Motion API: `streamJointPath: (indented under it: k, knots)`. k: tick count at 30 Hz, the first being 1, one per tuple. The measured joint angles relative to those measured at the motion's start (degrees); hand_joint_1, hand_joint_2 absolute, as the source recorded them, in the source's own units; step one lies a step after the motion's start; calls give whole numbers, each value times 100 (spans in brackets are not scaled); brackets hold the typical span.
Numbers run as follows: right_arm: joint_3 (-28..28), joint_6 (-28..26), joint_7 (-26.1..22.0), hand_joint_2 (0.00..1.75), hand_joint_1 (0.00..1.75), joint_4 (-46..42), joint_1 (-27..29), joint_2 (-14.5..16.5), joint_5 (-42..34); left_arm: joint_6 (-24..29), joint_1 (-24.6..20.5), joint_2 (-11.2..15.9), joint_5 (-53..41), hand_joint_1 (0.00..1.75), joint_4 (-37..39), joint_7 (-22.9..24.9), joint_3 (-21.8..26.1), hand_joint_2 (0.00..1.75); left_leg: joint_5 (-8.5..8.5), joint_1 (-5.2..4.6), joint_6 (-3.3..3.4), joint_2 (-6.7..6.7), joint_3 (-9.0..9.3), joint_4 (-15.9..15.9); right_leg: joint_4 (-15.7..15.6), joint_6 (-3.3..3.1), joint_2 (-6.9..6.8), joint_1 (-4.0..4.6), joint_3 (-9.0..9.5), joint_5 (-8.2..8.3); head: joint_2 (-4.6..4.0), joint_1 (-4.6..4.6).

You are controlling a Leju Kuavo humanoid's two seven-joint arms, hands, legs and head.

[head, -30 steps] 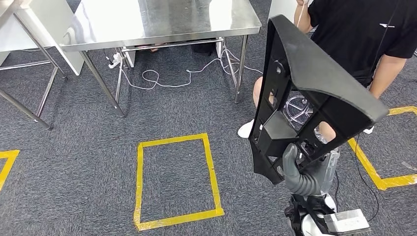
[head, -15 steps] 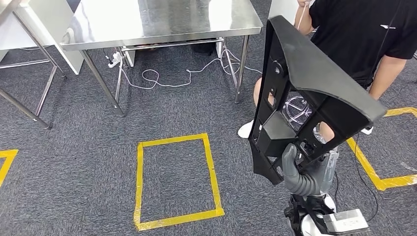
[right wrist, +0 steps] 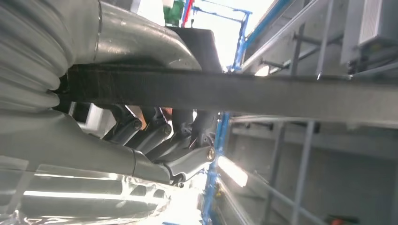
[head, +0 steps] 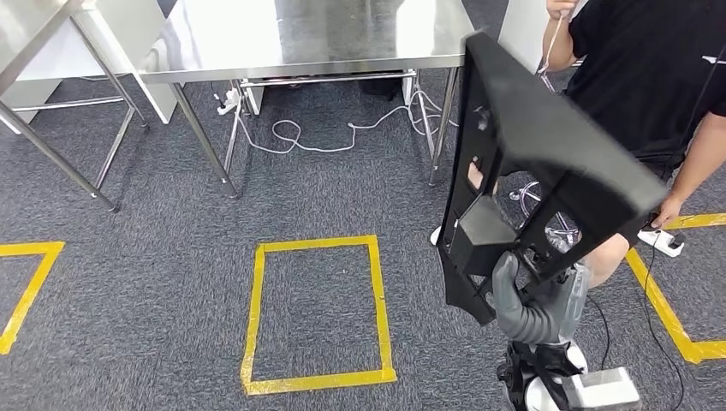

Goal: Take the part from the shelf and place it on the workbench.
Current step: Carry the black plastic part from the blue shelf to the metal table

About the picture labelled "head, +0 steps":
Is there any white desk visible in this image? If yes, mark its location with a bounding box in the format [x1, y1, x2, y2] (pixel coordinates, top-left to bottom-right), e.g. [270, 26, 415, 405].
[497, 0, 588, 76]
[14, 0, 178, 127]

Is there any white floor cable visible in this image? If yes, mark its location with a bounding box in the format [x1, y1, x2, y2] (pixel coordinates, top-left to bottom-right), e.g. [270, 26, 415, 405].
[214, 85, 455, 155]

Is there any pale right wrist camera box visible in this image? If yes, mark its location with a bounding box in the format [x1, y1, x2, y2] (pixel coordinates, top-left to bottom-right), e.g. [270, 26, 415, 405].
[561, 367, 642, 411]

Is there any black plastic frame part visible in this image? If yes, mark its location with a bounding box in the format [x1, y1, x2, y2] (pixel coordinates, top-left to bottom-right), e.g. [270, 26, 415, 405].
[437, 31, 669, 327]

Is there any person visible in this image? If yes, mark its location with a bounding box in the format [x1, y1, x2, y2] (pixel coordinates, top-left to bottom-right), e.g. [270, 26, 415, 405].
[429, 0, 726, 290]

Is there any stainless steel workbench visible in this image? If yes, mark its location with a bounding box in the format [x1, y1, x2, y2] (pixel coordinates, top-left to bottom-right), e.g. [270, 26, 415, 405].
[139, 0, 476, 200]

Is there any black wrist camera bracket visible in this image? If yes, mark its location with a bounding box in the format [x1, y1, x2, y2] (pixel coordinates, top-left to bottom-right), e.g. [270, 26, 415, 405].
[497, 340, 574, 411]

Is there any yellow floor tape square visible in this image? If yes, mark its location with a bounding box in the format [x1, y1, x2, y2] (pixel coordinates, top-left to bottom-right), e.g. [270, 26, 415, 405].
[0, 241, 66, 357]
[240, 235, 398, 397]
[623, 212, 726, 366]

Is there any black floor cable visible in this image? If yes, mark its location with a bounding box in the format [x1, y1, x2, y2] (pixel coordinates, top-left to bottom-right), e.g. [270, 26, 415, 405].
[586, 233, 687, 411]

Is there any white power strip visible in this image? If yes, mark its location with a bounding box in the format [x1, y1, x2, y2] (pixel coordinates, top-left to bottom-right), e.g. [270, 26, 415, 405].
[638, 226, 686, 259]

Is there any stainless steel table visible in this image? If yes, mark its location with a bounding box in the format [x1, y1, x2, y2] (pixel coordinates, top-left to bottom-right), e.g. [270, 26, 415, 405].
[0, 0, 150, 215]

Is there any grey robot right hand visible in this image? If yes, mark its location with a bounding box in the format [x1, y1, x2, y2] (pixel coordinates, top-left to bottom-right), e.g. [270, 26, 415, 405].
[491, 251, 592, 345]

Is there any chrome stool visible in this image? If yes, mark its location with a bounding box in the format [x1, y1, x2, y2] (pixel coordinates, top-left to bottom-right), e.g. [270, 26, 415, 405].
[509, 181, 580, 245]

